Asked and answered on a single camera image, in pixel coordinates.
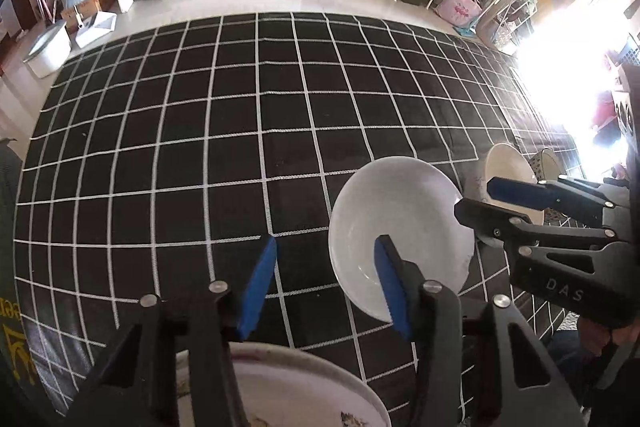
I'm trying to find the black white grid tablecloth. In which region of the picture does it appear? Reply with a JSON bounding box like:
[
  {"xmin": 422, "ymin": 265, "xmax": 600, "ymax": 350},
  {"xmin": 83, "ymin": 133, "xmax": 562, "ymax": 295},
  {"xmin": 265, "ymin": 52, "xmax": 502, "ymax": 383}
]
[{"xmin": 14, "ymin": 12, "xmax": 582, "ymax": 426}]

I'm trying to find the white bowl red mark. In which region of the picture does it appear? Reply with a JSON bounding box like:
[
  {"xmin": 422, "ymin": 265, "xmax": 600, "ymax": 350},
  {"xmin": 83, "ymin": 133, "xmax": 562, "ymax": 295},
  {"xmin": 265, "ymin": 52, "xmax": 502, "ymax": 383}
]
[{"xmin": 328, "ymin": 156, "xmax": 475, "ymax": 323}]

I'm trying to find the broom with dustpan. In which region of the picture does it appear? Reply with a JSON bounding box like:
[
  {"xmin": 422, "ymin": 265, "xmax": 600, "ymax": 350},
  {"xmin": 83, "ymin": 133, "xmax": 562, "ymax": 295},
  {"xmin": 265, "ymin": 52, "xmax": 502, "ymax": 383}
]
[{"xmin": 61, "ymin": 0, "xmax": 116, "ymax": 49}]

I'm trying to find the grey sofa cover cloth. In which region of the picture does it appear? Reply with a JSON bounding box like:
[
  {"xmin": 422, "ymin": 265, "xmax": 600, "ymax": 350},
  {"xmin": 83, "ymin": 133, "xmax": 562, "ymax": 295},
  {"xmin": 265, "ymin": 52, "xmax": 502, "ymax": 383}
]
[{"xmin": 1, "ymin": 139, "xmax": 37, "ymax": 407}]

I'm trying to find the small white patterned plate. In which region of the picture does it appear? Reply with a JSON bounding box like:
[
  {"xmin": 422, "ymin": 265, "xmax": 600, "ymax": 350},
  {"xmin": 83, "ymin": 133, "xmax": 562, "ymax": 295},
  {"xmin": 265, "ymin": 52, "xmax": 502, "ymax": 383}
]
[{"xmin": 176, "ymin": 343, "xmax": 392, "ymax": 426}]

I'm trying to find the green patterned bowl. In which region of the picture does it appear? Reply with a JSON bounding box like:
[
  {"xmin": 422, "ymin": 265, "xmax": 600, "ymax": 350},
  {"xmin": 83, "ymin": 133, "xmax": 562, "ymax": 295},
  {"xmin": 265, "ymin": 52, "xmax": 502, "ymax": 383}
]
[{"xmin": 528, "ymin": 148, "xmax": 566, "ymax": 181}]

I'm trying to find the white mop bucket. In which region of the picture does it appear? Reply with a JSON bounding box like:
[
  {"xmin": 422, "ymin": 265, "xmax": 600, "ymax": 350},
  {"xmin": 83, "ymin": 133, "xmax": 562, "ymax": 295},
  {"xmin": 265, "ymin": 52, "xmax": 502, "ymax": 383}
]
[{"xmin": 23, "ymin": 20, "xmax": 72, "ymax": 79}]

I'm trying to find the cream white bowl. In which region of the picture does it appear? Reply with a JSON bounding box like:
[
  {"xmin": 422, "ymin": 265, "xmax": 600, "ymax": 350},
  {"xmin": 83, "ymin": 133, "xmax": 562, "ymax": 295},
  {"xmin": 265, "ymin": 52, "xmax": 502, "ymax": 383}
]
[{"xmin": 480, "ymin": 143, "xmax": 544, "ymax": 225}]

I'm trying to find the pink tote bag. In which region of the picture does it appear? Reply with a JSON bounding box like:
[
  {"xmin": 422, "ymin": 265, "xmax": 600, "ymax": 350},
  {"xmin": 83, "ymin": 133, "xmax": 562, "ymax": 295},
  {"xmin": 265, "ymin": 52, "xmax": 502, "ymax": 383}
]
[{"xmin": 435, "ymin": 0, "xmax": 483, "ymax": 28}]

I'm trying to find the person's right hand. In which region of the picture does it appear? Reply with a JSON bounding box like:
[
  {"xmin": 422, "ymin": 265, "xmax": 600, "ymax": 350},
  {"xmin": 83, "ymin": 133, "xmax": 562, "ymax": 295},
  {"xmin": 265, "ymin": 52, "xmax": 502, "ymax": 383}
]
[{"xmin": 577, "ymin": 317, "xmax": 640, "ymax": 357}]

